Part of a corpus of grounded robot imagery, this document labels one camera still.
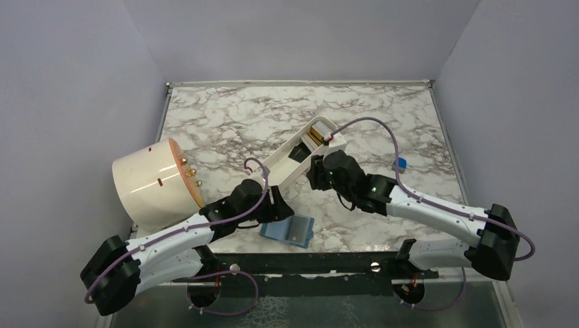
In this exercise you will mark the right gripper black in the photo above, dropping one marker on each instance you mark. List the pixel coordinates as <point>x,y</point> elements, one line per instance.
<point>316,173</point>

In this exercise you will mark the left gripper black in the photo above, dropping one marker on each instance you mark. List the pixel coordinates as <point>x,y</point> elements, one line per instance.
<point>279,210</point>

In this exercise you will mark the blue leather card holder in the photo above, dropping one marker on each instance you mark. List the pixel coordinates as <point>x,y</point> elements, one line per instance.
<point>276,231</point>

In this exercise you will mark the grey card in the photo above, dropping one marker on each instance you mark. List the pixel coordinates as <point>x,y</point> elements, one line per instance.
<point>300,231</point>

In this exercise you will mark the white oblong plastic tray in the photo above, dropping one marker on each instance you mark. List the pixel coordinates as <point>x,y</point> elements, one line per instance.
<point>284,171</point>

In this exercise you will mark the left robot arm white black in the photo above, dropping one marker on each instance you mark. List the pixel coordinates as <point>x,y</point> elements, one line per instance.
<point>119,270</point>

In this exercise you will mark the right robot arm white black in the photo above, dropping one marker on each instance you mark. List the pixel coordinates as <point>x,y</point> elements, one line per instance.
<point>483,239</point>

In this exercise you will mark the black card in tray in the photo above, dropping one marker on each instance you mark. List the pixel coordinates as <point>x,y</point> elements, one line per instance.
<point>299,153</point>

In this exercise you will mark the gold credit card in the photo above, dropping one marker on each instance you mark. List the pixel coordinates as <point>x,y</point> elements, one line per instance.
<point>317,133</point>

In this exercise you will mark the white cards stack in tray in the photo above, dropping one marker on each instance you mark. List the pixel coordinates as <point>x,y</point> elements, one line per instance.
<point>307,139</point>

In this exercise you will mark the small blue grey block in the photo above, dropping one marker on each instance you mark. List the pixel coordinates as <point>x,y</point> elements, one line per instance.
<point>399,165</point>

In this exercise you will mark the cream cylindrical container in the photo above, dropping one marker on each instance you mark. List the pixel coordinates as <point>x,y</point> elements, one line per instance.
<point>157,186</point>

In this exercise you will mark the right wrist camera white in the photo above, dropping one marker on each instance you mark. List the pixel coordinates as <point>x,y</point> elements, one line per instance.
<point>333,143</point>

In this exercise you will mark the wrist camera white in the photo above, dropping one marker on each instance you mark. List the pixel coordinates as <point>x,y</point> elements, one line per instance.
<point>261,175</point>
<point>333,143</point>

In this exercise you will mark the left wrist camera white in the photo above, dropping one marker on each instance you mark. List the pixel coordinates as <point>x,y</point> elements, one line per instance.
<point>261,175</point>

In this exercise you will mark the black front mounting rail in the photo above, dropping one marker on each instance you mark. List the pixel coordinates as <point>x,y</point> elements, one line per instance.
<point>304,275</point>

